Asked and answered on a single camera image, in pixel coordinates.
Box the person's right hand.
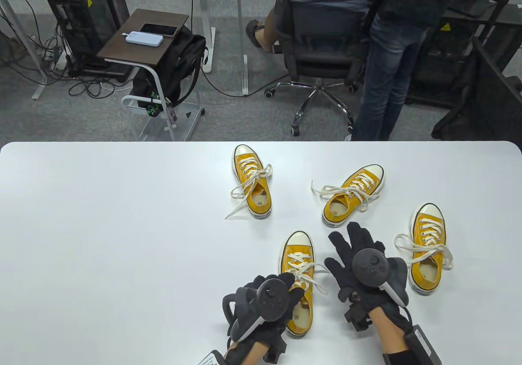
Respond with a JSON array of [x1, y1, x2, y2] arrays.
[[324, 221, 410, 333]]

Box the person's left hand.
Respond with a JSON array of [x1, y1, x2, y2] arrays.
[[223, 274, 305, 364]]

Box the grey hand controller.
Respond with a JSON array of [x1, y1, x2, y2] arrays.
[[222, 279, 292, 341], [352, 249, 409, 307]]

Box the yellow canvas shoe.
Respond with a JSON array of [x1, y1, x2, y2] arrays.
[[279, 230, 316, 338], [233, 144, 273, 219], [409, 203, 446, 296], [322, 164, 385, 228]]

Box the person's right forearm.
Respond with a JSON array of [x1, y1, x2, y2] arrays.
[[369, 307, 409, 355]]

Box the person's left forearm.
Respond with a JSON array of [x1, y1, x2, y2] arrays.
[[233, 340, 262, 365]]

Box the white desk leg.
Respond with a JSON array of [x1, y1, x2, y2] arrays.
[[0, 0, 49, 100], [236, 0, 249, 96], [192, 0, 217, 74]]

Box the black mesh chair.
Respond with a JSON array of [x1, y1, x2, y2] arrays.
[[431, 37, 522, 142]]

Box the black office chair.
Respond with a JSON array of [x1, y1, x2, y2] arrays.
[[264, 0, 387, 137]]

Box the black computer tower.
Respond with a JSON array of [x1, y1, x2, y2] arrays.
[[44, 0, 130, 77], [408, 8, 478, 106]]

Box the black backpack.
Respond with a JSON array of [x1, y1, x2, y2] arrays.
[[132, 26, 209, 117]]

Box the black desk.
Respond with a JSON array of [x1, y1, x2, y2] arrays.
[[442, 0, 522, 80]]

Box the black smartphone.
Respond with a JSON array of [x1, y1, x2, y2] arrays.
[[139, 23, 179, 37]]

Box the light blue power bank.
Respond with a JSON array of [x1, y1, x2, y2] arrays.
[[125, 31, 164, 48]]

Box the brown side table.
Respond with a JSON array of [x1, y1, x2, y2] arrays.
[[97, 9, 206, 142]]

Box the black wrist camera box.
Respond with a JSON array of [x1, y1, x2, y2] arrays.
[[197, 351, 226, 365], [404, 324, 443, 365]]

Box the black floor cable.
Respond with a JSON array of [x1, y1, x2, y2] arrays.
[[199, 65, 291, 98]]

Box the tangle of black cables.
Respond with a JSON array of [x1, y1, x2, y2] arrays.
[[0, 0, 123, 98]]

